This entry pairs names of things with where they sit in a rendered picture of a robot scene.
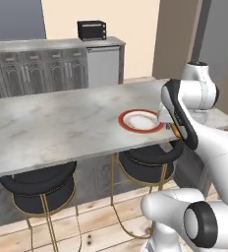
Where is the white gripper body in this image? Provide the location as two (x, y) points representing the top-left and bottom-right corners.
(157, 101), (175, 126)

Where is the orange condiment bottle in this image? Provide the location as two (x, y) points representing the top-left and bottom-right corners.
(170, 123), (183, 140)

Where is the red rimmed white plate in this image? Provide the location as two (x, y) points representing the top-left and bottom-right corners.
(118, 108), (166, 134)

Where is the black stool with gold legs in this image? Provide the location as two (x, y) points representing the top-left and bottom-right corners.
(0, 160), (84, 252)
(110, 140), (186, 240)

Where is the silver dishwasher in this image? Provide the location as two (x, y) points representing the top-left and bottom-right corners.
(85, 45), (122, 89)

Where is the black toaster oven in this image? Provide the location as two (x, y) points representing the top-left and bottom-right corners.
(77, 20), (108, 42)

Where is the grey cupboard run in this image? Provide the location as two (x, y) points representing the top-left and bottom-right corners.
(0, 47), (88, 100)

